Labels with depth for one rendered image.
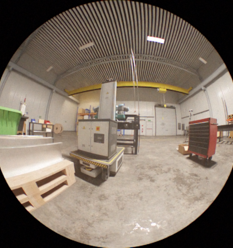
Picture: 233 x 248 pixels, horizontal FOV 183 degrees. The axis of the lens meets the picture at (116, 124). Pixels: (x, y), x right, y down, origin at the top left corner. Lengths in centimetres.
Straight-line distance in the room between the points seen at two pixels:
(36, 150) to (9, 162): 34
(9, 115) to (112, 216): 177
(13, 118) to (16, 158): 87
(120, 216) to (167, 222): 40
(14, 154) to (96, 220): 80
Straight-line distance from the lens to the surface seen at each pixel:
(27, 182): 74
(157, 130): 1187
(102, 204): 83
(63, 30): 915
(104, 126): 90
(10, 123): 161
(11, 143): 107
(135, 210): 81
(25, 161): 85
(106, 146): 91
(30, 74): 1108
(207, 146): 187
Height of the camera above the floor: 70
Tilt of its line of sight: 5 degrees up
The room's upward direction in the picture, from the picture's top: 2 degrees clockwise
